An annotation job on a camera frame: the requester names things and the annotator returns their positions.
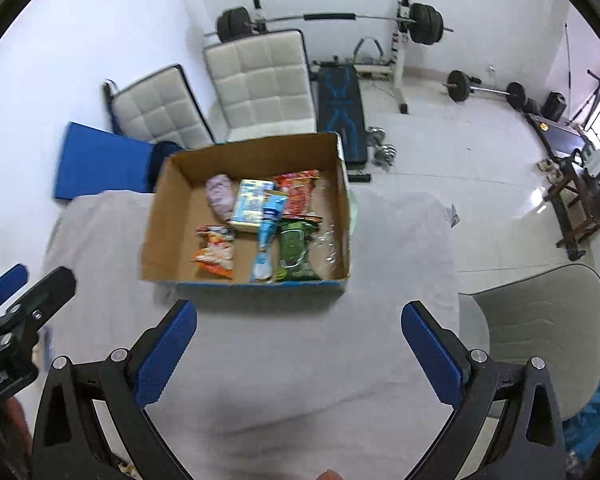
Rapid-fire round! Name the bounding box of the orange snack packet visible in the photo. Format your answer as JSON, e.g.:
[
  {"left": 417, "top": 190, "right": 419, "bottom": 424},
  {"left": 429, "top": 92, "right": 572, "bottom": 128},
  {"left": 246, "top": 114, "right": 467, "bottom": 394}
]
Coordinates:
[{"left": 190, "top": 225, "right": 237, "bottom": 278}]

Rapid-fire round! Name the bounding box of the pair of slippers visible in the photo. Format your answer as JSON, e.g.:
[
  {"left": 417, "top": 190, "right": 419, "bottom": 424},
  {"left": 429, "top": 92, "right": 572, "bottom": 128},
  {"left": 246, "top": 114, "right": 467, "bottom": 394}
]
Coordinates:
[{"left": 537, "top": 157, "right": 566, "bottom": 183}]

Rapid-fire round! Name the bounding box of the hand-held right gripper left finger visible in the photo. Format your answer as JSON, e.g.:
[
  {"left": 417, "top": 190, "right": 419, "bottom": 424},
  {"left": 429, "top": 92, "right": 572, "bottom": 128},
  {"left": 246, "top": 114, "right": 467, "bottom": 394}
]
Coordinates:
[{"left": 31, "top": 299, "right": 199, "bottom": 480}]

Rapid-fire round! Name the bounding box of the short barbell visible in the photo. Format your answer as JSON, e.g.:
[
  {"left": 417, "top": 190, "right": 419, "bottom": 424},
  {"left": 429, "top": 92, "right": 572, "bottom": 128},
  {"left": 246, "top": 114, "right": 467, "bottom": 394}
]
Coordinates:
[{"left": 442, "top": 70, "right": 526, "bottom": 112}]

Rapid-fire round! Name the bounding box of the white green small box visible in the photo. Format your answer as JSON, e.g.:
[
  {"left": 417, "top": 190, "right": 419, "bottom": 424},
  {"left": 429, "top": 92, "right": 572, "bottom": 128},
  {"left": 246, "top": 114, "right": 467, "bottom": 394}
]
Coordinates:
[{"left": 228, "top": 178, "right": 276, "bottom": 233}]

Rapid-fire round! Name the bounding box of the person's left forearm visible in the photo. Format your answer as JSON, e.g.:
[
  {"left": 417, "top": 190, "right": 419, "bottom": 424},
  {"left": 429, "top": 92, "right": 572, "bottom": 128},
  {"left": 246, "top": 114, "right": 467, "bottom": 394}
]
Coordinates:
[{"left": 0, "top": 400, "right": 33, "bottom": 480}]

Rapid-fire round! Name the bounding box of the green snack packet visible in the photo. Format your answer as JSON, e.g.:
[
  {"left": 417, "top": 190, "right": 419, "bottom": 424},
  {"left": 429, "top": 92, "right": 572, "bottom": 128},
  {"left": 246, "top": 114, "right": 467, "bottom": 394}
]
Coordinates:
[{"left": 274, "top": 219, "right": 321, "bottom": 282}]

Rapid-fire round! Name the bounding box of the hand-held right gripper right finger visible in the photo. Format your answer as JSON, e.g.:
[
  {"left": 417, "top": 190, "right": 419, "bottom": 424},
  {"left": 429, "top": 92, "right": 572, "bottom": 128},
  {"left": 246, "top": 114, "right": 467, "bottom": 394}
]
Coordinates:
[{"left": 401, "top": 301, "right": 567, "bottom": 480}]

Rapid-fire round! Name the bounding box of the grey moulded chair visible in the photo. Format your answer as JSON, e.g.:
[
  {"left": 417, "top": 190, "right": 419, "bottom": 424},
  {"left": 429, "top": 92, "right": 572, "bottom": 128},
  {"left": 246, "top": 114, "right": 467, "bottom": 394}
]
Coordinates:
[{"left": 457, "top": 262, "right": 600, "bottom": 421}]

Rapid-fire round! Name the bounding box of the cardboard box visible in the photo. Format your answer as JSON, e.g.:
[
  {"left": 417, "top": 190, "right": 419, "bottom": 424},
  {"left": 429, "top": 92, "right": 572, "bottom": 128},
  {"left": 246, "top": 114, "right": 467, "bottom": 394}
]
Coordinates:
[{"left": 140, "top": 132, "right": 352, "bottom": 291}]

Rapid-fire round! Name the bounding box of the long barbell with black plates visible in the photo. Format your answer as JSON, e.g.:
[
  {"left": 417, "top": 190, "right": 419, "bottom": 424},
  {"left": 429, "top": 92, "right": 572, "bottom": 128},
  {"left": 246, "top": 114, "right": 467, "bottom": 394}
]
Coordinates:
[{"left": 203, "top": 2, "right": 455, "bottom": 45}]

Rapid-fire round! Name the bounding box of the long blue snack packet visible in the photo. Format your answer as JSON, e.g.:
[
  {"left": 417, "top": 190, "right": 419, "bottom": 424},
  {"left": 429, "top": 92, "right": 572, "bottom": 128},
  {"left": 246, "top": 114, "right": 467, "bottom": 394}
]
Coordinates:
[{"left": 250, "top": 192, "right": 291, "bottom": 283}]

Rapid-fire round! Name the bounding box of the dark wooden chair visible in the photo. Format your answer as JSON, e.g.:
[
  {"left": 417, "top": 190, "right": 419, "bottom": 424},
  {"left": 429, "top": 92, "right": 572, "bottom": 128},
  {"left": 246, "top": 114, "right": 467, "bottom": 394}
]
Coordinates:
[{"left": 545, "top": 147, "right": 600, "bottom": 261}]

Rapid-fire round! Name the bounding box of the blue foam mat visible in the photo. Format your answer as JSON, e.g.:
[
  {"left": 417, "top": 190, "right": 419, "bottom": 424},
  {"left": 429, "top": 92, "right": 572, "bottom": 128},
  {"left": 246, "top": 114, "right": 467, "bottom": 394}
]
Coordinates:
[{"left": 54, "top": 121, "right": 171, "bottom": 202}]

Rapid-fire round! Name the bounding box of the grey exercise handle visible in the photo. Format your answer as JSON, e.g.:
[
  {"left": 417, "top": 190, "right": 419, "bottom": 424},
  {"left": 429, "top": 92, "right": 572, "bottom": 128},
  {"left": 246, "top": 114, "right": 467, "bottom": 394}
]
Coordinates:
[{"left": 352, "top": 36, "right": 386, "bottom": 61}]

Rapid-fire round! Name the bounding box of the purple plush toy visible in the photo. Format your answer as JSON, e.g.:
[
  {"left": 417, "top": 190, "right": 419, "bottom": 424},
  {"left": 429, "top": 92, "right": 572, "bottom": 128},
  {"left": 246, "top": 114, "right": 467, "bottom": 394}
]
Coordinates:
[{"left": 205, "top": 174, "right": 236, "bottom": 223}]

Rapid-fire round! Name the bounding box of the black tripod stand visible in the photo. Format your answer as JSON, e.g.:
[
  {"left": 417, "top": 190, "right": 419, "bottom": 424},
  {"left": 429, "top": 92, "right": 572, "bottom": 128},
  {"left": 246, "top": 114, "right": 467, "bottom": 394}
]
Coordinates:
[{"left": 572, "top": 67, "right": 600, "bottom": 126}]

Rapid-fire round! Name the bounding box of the teal cloth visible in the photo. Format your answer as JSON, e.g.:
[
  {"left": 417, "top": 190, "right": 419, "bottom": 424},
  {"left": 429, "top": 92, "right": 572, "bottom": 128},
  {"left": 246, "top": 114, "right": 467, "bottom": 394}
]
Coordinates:
[{"left": 562, "top": 360, "right": 600, "bottom": 466}]

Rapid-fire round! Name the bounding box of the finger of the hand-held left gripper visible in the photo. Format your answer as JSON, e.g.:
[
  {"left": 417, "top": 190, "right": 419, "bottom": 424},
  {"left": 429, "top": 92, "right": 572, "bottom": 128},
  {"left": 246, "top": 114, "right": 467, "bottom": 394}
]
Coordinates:
[
  {"left": 0, "top": 266, "right": 77, "bottom": 350},
  {"left": 0, "top": 263, "right": 30, "bottom": 321}
]

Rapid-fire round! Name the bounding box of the grey blanket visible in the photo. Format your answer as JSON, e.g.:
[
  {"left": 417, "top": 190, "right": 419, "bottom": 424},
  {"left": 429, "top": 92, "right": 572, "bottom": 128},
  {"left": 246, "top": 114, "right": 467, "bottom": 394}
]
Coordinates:
[{"left": 40, "top": 187, "right": 461, "bottom": 480}]

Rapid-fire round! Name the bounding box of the red snack packet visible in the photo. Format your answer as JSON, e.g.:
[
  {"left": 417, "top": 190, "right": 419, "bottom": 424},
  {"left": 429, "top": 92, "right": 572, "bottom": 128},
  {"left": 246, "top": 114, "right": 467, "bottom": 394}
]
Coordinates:
[{"left": 272, "top": 169, "right": 322, "bottom": 221}]

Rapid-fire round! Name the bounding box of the white quilted chair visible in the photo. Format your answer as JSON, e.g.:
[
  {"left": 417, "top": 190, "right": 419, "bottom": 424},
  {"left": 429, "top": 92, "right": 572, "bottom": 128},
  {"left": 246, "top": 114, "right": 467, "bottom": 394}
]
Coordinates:
[
  {"left": 102, "top": 63, "right": 216, "bottom": 150},
  {"left": 202, "top": 29, "right": 318, "bottom": 143}
]

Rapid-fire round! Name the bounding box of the treadmill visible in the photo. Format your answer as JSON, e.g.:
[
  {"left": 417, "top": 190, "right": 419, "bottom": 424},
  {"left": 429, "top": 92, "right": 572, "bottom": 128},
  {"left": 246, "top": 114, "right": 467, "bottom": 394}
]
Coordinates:
[{"left": 522, "top": 110, "right": 596, "bottom": 161}]

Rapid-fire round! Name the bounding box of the black weight bench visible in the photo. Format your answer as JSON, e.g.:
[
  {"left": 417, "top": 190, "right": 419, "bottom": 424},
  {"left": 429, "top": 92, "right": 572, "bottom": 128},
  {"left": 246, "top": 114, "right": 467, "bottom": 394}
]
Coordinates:
[{"left": 312, "top": 60, "right": 368, "bottom": 167}]

